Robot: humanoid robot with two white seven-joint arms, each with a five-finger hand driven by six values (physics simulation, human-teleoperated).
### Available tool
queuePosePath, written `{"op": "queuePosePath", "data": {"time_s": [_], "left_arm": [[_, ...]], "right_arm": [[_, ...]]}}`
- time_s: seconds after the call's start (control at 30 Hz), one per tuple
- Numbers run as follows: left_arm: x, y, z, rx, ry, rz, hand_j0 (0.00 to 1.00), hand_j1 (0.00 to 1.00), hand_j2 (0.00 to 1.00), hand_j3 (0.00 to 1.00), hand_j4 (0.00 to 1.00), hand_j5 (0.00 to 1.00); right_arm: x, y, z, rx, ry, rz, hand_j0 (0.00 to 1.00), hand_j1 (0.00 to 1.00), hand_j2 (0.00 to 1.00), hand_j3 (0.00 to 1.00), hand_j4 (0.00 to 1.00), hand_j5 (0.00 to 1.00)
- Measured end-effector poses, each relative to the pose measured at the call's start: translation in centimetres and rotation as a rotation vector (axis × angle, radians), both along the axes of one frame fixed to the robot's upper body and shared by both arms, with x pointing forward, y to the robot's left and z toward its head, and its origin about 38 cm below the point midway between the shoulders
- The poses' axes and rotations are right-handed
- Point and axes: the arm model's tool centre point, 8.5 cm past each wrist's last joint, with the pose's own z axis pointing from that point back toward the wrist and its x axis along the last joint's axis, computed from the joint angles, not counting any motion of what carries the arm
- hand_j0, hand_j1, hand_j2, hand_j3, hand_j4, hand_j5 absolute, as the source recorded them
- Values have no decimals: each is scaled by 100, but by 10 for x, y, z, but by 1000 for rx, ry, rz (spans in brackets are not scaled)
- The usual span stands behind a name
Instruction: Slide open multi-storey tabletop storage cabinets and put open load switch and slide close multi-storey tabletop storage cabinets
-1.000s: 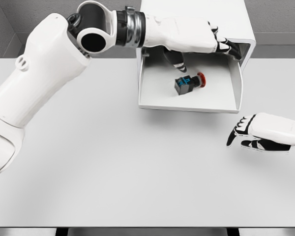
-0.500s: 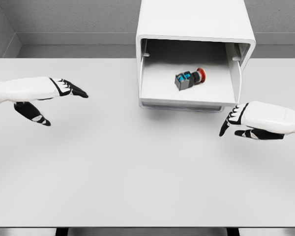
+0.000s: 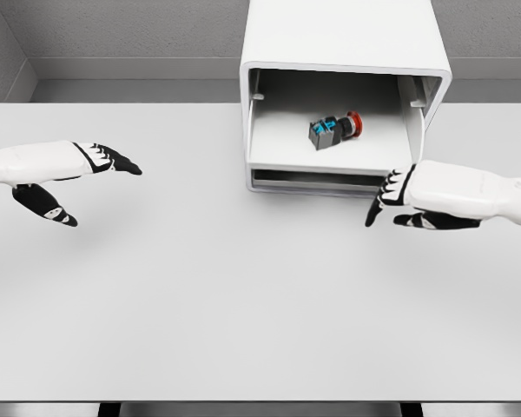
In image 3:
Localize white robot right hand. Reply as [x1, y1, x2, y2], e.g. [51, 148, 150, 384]
[364, 159, 512, 231]

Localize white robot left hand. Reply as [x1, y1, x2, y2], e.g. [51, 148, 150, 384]
[0, 140, 143, 228]

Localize white cabinet drawer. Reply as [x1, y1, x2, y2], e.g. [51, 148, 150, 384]
[247, 74, 426, 178]

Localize white tabletop storage cabinet shell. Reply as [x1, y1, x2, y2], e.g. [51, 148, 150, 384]
[238, 0, 454, 195]

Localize grey red-button load switch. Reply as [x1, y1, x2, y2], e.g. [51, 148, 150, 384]
[307, 110, 366, 152]

